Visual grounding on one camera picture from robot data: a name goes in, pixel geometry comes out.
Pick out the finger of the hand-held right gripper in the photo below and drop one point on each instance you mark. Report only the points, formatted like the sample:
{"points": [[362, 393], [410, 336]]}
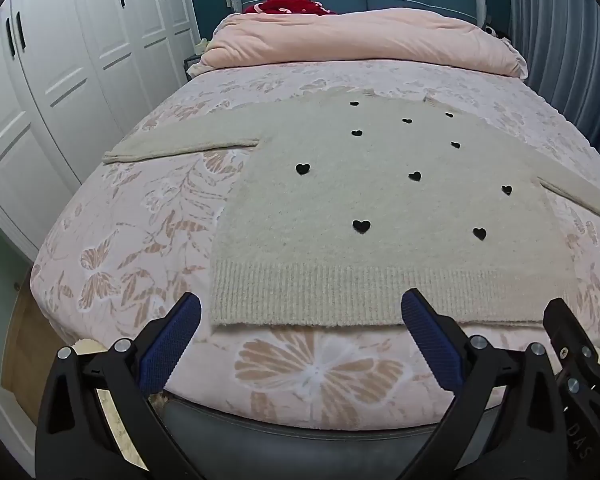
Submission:
{"points": [[572, 340]]}

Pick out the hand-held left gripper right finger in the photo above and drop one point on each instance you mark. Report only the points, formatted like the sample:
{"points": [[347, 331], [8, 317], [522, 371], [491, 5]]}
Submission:
{"points": [[430, 335]]}

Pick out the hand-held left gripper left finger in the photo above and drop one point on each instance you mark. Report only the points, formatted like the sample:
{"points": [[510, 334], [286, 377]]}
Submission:
{"points": [[172, 340]]}

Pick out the beige knit sweater black hearts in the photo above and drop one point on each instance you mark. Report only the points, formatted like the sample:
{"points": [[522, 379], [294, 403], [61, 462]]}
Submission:
{"points": [[330, 210]]}

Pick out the bed with pink butterfly sheet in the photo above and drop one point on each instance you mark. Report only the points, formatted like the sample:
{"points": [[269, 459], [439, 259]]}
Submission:
{"points": [[130, 210]]}

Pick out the dark nightstand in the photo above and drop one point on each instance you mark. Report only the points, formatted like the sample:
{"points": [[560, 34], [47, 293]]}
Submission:
{"points": [[191, 67]]}

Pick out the white wardrobe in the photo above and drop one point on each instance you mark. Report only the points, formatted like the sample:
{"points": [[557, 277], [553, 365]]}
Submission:
{"points": [[55, 85]]}

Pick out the blue-grey curtain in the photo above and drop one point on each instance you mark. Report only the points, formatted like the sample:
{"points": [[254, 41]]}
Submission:
{"points": [[555, 35]]}

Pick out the cream soft object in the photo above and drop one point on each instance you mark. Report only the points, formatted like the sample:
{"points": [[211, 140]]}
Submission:
{"points": [[203, 46]]}

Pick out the pink duvet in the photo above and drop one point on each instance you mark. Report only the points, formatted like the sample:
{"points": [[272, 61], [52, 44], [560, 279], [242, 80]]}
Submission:
{"points": [[355, 40]]}

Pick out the red cloth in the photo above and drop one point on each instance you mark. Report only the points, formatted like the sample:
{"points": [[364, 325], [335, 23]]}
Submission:
{"points": [[290, 2]]}

